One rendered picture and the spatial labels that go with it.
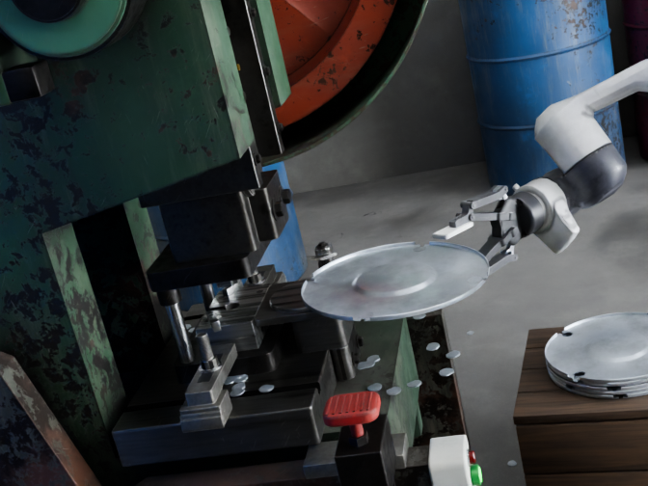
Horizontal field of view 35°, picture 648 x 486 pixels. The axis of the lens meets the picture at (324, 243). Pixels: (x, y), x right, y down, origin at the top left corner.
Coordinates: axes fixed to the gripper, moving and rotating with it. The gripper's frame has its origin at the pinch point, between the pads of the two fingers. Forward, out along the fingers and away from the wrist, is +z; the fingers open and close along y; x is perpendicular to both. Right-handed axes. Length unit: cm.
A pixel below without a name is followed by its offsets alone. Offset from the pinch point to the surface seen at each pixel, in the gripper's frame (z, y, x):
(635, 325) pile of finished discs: -54, -36, -3
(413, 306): 20.5, -0.3, 9.3
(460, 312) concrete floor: -111, -71, -104
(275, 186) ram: 23.9, 17.6, -11.9
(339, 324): 23.3, -4.1, -4.2
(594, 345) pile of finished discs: -42, -36, -6
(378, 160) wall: -220, -56, -241
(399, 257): 7.0, 0.6, -5.5
